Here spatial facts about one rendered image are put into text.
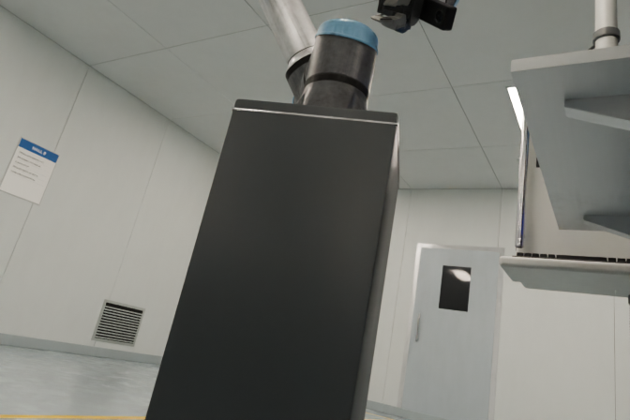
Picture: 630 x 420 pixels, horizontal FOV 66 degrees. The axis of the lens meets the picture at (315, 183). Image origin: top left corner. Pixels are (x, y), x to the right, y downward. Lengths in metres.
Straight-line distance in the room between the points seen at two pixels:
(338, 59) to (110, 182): 5.32
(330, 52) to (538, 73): 0.33
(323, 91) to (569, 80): 0.36
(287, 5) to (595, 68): 0.61
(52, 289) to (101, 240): 0.72
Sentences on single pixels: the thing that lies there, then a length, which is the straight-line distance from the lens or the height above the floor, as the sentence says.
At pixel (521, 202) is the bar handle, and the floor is 1.02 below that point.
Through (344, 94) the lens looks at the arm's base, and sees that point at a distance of 0.81.
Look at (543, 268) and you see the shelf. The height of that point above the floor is 0.78.
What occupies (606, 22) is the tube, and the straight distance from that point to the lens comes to 2.11.
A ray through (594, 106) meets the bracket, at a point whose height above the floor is 0.84.
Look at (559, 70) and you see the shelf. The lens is 0.74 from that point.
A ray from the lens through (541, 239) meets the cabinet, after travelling 1.68.
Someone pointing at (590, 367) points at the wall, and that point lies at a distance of 6.17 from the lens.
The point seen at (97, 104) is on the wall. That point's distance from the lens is 6.03.
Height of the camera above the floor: 0.44
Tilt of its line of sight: 19 degrees up
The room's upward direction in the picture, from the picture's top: 12 degrees clockwise
